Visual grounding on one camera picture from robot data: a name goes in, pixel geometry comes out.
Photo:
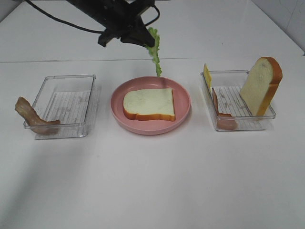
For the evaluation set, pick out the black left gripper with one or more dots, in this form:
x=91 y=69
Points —
x=125 y=23

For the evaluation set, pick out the green lettuce leaf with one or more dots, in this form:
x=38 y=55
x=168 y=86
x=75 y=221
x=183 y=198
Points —
x=153 y=51

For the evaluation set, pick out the bread slice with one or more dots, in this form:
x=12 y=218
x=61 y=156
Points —
x=149 y=104
x=261 y=84

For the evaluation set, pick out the yellow cheese slice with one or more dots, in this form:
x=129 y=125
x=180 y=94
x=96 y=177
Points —
x=207 y=77

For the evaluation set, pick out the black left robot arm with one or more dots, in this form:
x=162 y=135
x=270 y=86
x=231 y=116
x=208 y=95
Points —
x=93 y=8

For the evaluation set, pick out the pink round plate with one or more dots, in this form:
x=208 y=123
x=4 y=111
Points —
x=181 y=100

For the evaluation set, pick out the clear left plastic tray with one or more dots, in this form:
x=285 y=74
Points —
x=71 y=99

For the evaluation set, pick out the clear plastic tray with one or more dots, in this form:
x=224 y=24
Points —
x=227 y=85
x=71 y=99

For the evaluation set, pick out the clear right plastic tray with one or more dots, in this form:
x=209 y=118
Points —
x=227 y=85

